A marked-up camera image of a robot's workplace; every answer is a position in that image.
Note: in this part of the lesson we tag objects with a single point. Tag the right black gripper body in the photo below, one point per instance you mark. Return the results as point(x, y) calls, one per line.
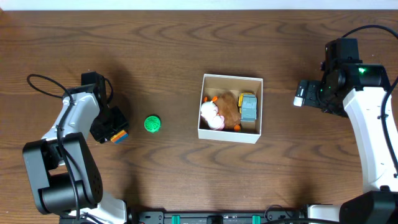
point(311, 98)

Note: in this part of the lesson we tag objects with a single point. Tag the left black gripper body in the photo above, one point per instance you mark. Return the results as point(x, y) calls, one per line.
point(109, 127)

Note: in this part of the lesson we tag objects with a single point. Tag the colourful puzzle cube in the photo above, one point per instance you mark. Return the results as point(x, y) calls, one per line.
point(120, 136)

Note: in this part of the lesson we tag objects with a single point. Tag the green round plastic toy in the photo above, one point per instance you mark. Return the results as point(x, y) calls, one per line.
point(152, 124)

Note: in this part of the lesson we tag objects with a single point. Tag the yellow grey toy truck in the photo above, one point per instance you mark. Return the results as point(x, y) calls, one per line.
point(247, 104)

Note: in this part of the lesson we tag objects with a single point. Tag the white cardboard box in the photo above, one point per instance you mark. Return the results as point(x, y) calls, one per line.
point(215, 85)

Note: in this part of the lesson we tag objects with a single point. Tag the brown plush toy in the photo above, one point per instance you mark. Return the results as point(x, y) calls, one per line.
point(227, 105)

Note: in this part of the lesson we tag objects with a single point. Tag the pink white plush toy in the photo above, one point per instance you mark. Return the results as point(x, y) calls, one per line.
point(210, 113)

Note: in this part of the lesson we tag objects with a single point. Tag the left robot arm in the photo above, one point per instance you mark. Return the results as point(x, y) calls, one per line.
point(62, 172)

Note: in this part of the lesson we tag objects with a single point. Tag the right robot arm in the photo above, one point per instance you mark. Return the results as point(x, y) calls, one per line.
point(360, 92)

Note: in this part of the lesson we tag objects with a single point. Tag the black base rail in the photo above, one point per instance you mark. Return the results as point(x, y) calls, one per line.
point(160, 217)

